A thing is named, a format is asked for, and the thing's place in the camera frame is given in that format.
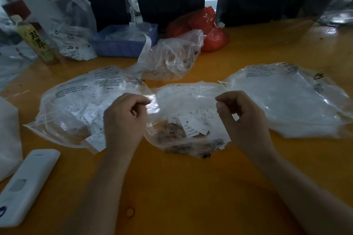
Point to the crumpled clear plastic bag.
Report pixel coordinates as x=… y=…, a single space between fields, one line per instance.
x=171 y=55

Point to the person's left hand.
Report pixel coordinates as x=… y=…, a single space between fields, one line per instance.
x=121 y=127

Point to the thin clear plastic sheet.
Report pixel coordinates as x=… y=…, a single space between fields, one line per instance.
x=13 y=64

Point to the shiny clear plastic wrap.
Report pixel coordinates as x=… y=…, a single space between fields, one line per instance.
x=336 y=9

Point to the white remote control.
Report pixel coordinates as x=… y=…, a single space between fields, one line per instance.
x=24 y=188

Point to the clear bag with white print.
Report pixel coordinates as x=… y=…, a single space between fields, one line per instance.
x=71 y=25

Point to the white garment labels in bag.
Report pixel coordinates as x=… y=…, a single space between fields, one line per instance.
x=193 y=126

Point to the long white label strip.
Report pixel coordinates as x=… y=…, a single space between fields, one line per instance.
x=145 y=46

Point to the blue plastic basket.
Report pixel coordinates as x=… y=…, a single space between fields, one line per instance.
x=118 y=43

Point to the red plastic bag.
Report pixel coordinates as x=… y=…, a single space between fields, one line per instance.
x=209 y=28

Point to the clear bag full of labels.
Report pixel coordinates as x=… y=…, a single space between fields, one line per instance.
x=80 y=100

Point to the small clear printed plastic bag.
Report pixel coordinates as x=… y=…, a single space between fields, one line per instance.
x=182 y=100

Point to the person's right hand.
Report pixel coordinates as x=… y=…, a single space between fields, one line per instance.
x=248 y=127

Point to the person's right forearm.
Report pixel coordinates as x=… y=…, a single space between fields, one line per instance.
x=300 y=193

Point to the person's left forearm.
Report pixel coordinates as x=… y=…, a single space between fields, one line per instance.
x=99 y=196

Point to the white opaque plastic bag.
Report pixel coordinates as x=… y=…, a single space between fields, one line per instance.
x=8 y=138

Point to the large flat clear plastic bag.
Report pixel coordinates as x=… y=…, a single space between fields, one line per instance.
x=292 y=100

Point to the green tea bottle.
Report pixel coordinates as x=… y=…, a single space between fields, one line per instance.
x=35 y=42

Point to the person's left thumb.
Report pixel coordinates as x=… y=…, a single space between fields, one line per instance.
x=138 y=111

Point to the person's right thumb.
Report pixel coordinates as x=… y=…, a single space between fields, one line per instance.
x=227 y=115

